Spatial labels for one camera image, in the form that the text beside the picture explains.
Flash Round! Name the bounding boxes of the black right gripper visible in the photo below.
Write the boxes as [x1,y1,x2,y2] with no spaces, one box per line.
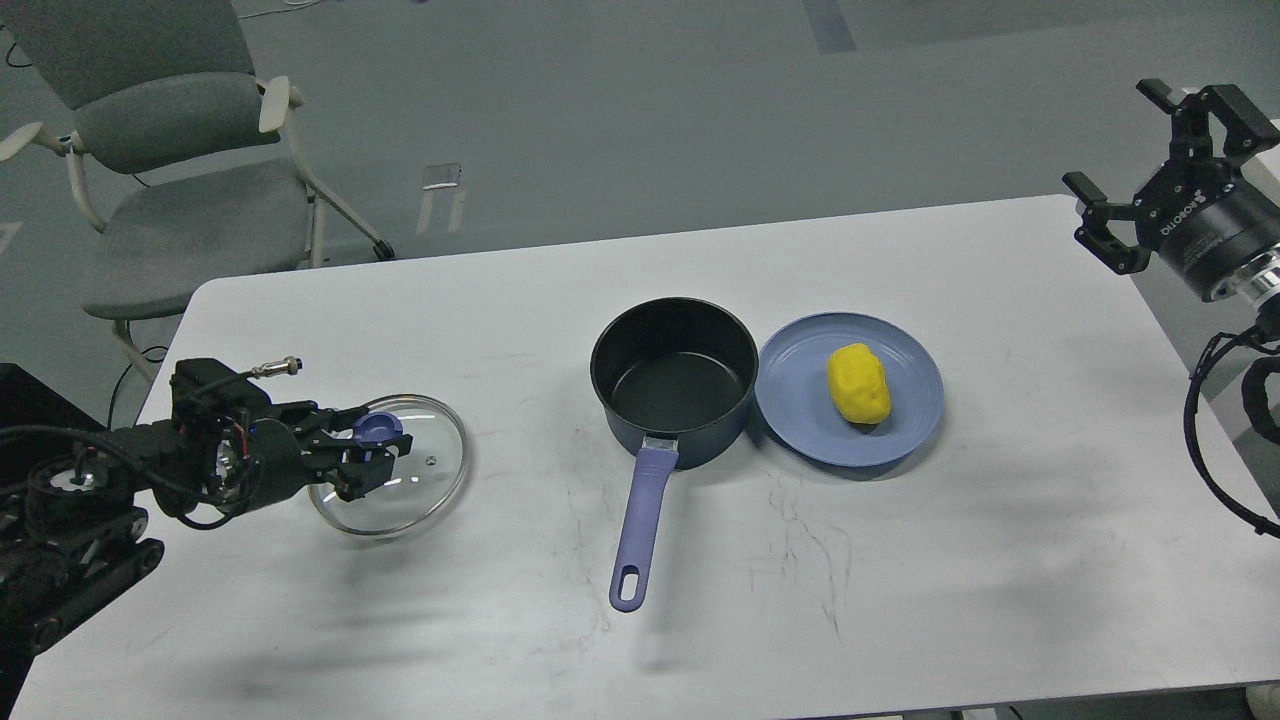
[1062,79,1279,304]

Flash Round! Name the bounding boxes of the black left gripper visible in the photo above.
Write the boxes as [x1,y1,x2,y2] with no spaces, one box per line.
[205,401,413,516]

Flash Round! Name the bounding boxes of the glass lid with blue knob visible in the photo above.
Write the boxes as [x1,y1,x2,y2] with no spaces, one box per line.
[306,395,471,539]

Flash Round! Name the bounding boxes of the yellow potato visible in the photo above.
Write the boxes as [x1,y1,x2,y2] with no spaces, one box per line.
[826,343,893,425]

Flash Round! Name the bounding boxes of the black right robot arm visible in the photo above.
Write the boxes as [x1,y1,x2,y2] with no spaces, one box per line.
[1062,78,1279,538]

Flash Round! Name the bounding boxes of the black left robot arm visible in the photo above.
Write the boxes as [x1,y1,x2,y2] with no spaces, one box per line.
[1,356,413,706]

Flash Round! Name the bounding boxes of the grey office chair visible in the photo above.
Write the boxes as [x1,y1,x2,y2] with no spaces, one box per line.
[3,1,396,380]

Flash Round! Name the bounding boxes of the black box at left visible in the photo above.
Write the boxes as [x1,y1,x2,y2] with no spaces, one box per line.
[1,363,106,443]

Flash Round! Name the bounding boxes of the blue plate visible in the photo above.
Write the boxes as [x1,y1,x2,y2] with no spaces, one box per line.
[756,313,945,469]

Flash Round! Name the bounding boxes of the blue saucepan with handle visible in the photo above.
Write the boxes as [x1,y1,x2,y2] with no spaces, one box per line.
[589,297,759,612]

